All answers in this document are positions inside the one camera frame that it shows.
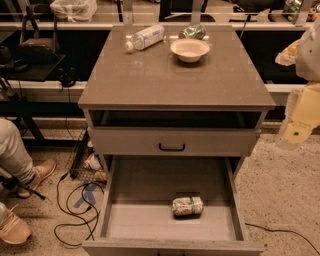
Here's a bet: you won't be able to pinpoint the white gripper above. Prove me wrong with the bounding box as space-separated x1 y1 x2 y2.
275 40 320 150

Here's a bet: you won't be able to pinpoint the tan shoe lower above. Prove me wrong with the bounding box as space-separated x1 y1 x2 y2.
0 204 32 245

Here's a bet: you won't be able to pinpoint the black floor cable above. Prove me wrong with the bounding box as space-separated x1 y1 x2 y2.
53 172 105 249

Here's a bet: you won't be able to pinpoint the black tripod stick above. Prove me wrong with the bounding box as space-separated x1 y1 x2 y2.
0 176 46 200

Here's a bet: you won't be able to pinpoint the open grey middle drawer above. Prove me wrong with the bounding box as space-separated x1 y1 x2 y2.
83 156 263 256

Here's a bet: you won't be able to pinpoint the clear plastic bag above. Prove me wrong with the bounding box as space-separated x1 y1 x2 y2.
50 0 97 22

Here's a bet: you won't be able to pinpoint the closed grey top drawer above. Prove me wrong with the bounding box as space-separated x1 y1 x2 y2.
88 127 260 157

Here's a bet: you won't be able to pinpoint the black drawer handle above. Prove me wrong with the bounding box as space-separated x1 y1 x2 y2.
158 143 186 152

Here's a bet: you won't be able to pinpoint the clear plastic water bottle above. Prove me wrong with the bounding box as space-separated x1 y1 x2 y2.
125 25 165 52

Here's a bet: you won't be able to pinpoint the tan shoe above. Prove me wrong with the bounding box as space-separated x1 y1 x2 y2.
23 159 56 190
0 204 32 245

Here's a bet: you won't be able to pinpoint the green crushed soda can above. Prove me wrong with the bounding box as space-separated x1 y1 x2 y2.
178 24 206 40

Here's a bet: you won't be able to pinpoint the black cable on right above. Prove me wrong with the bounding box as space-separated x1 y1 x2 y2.
245 222 320 256

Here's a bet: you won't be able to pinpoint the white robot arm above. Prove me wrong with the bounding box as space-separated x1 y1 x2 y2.
275 19 320 150

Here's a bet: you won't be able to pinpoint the black bag on shelf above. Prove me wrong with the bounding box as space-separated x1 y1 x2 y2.
17 3 59 64

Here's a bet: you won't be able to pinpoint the white green 7up can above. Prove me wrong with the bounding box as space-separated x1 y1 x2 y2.
172 197 204 216

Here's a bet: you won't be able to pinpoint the tan shoe upper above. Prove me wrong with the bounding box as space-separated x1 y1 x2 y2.
23 159 56 190

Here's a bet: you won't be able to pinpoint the white ceramic bowl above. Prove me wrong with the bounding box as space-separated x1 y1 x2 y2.
170 39 210 63

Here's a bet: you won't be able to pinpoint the wire basket with snacks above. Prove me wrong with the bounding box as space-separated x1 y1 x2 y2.
66 131 107 184

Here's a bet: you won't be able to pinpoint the person leg light trousers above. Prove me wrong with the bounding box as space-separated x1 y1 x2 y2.
0 119 35 183

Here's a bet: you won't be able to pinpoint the grey drawer cabinet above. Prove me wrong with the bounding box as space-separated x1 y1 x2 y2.
77 24 277 256

